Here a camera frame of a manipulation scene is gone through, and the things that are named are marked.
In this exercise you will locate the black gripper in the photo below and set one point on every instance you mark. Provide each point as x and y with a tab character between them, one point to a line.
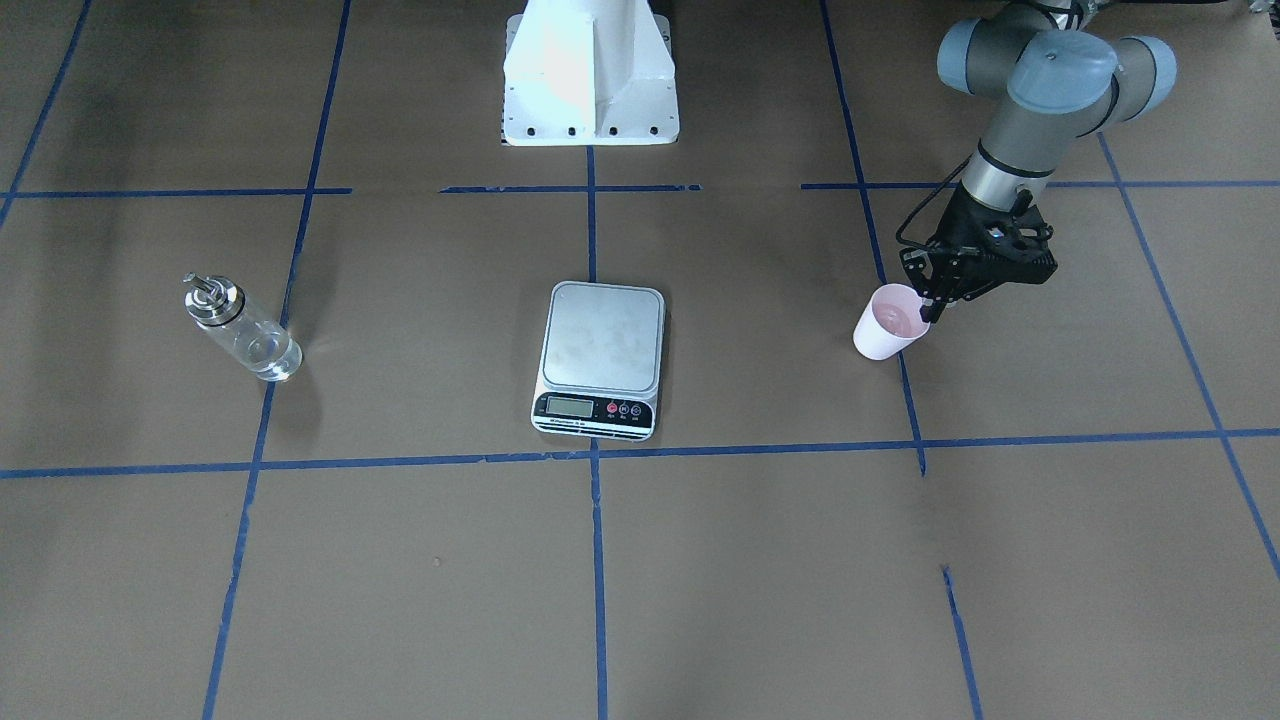
962	222

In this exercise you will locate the clear glass sauce bottle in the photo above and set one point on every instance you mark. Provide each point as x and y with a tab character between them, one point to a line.
230	318

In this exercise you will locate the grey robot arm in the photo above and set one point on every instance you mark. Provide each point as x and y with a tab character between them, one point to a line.
1052	83

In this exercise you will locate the digital kitchen scale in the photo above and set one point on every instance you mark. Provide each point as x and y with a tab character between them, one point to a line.
599	365

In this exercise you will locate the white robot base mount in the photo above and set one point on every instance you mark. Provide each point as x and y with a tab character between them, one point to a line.
589	73

